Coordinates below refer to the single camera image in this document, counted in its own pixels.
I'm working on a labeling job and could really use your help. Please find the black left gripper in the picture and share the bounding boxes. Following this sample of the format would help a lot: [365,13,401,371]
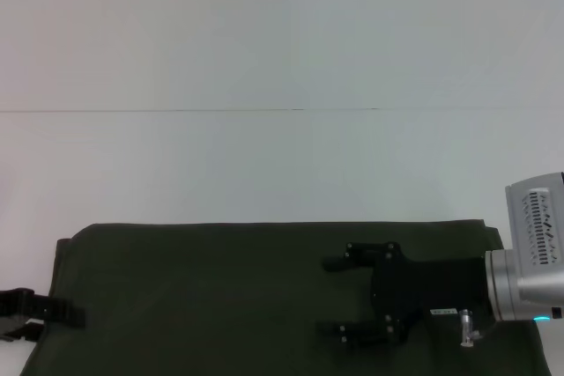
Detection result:
[0,288,87,343]

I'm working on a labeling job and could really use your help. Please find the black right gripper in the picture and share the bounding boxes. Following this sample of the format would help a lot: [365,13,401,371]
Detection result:
[315,240,495,346]

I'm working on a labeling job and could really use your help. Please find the dark green t-shirt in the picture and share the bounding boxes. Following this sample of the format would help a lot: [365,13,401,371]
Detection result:
[17,218,553,376]

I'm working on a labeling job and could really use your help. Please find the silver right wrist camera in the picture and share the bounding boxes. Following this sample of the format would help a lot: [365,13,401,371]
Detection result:
[504,171,564,269]

